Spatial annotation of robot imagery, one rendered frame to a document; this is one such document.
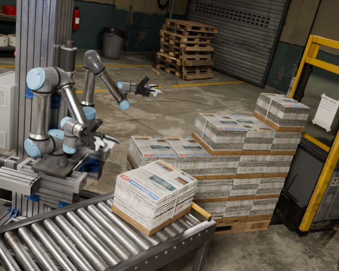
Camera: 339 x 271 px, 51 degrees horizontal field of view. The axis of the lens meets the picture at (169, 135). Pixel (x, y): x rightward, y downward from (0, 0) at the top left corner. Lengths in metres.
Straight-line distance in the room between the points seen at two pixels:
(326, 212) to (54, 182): 2.65
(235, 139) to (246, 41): 7.63
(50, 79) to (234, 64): 8.81
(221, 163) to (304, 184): 1.19
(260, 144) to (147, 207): 1.51
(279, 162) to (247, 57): 7.24
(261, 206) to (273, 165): 0.45
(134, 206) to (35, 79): 0.86
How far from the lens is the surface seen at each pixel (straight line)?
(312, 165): 3.80
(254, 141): 3.04
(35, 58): 2.39
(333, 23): 9.40
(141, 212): 1.87
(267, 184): 3.38
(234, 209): 3.33
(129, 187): 1.86
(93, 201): 2.10
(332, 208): 3.93
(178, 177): 2.01
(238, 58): 10.50
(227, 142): 2.88
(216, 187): 3.06
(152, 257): 1.81
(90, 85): 2.78
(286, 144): 3.27
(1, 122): 2.60
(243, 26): 10.48
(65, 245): 1.81
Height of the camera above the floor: 1.99
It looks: 22 degrees down
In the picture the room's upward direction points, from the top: 12 degrees clockwise
